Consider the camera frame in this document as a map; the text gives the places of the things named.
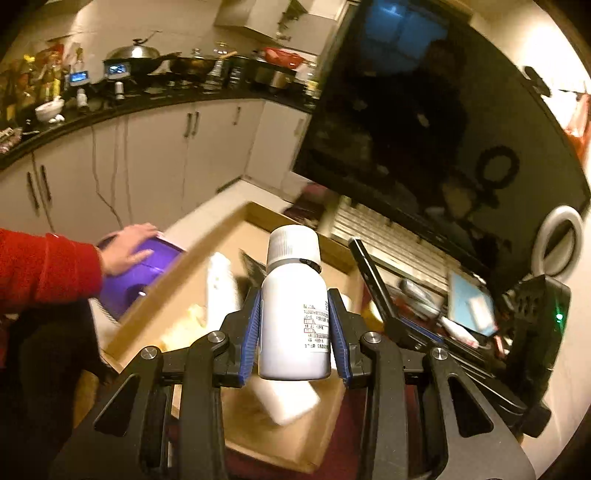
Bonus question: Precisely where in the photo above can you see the blue notebook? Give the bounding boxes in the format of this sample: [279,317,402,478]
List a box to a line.
[448,272,498,337]

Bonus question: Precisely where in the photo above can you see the white kitchen cabinets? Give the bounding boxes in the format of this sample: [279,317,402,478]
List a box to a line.
[1,99,310,242]

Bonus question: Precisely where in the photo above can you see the purple container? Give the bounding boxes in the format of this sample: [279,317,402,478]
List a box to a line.
[98,236,185,321]

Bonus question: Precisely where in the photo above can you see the cardboard tray box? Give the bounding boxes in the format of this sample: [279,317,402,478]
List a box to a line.
[104,202,365,479]

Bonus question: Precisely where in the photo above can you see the white keyboard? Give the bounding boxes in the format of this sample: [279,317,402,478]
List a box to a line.
[331,196,462,294]

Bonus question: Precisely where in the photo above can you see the black TCL monitor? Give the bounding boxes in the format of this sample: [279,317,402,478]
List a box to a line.
[294,1,590,293]

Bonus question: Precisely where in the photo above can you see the white spray bottle red label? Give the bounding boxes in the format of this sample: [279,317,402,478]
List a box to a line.
[439,316,480,349]

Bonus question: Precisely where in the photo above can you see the red sleeve forearm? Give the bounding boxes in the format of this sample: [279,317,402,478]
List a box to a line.
[1,229,102,314]

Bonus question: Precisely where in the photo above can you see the white ring light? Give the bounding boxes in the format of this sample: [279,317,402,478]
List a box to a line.
[531,205,584,283]

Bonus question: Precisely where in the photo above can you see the black wok with lid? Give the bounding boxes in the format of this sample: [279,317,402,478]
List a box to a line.
[103,31,180,79]

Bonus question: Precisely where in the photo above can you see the white pill bottle ribbed cap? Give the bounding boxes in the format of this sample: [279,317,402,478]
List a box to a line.
[259,225,331,381]

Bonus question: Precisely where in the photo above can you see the person's hand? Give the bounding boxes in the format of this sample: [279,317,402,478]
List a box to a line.
[96,223,159,277]

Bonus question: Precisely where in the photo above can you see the large white bottle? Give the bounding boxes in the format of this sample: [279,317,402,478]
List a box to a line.
[206,252,240,331]

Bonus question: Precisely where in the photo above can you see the black snack packet red crab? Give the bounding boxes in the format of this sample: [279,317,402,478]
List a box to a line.
[240,250,266,288]

